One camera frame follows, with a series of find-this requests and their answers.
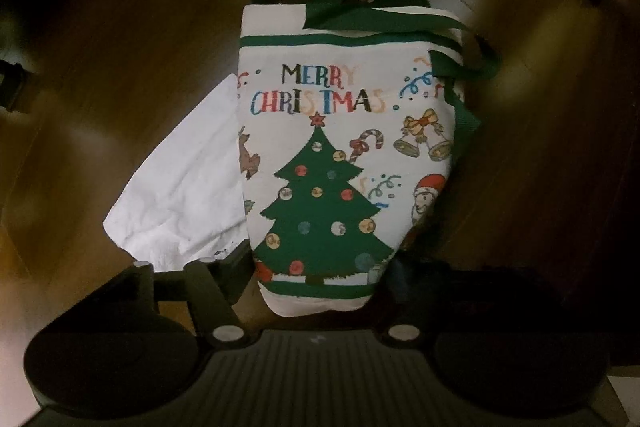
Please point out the white paper sheet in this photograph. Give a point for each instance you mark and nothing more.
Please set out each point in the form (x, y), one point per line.
(185, 192)

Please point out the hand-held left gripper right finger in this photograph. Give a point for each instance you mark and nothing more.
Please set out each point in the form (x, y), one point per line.
(400, 287)

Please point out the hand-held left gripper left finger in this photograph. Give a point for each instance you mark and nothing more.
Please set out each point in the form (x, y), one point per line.
(220, 302)

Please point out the white printed christmas tote bag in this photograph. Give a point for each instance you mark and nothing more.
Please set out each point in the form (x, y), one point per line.
(340, 167)

